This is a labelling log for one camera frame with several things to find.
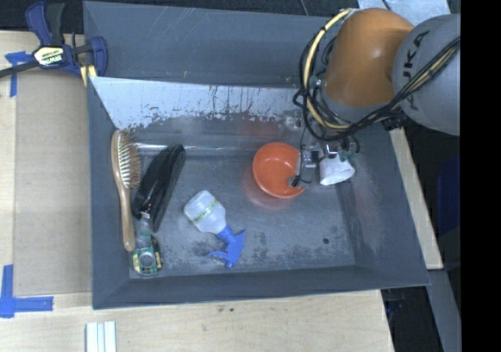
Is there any grey metal bin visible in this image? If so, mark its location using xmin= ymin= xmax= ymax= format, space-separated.
xmin=81 ymin=0 xmax=432 ymax=311

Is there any white spray bottle blue trigger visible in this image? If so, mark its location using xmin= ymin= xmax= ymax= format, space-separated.
xmin=183 ymin=189 xmax=247 ymax=270

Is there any orange bowl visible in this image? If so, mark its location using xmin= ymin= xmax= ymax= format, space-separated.
xmin=251 ymin=142 xmax=308 ymax=200

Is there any clear plastic bottle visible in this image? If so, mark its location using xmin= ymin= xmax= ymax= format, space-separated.
xmin=130 ymin=210 xmax=164 ymax=278

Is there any wooden hairbrush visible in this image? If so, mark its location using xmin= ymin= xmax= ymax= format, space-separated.
xmin=110 ymin=129 xmax=142 ymax=253

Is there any black glossy case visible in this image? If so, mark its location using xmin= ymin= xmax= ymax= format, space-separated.
xmin=130 ymin=143 xmax=187 ymax=234

